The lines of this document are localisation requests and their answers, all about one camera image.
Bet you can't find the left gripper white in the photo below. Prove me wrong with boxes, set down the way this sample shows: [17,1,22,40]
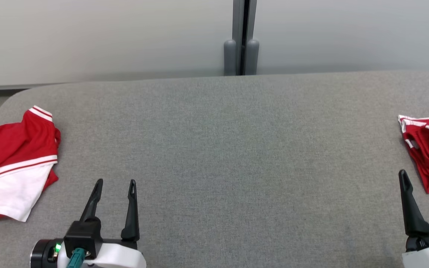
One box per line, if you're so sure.
[79,179,147,268]

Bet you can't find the grey partition bottom rail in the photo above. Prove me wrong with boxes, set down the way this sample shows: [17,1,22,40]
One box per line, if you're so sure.
[0,83,64,92]

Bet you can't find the red white sports shirt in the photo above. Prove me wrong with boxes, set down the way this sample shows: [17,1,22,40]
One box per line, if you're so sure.
[0,105,61,224]

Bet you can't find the grey cylindrical post bumper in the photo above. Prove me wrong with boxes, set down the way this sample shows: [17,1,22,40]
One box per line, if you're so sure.
[245,39,260,76]
[224,39,237,76]

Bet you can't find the grey partition frame post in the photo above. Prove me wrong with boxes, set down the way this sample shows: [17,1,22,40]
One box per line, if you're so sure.
[232,0,258,76]

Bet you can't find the black cable with teal plug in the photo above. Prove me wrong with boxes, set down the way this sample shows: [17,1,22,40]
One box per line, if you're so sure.
[67,249,90,268]

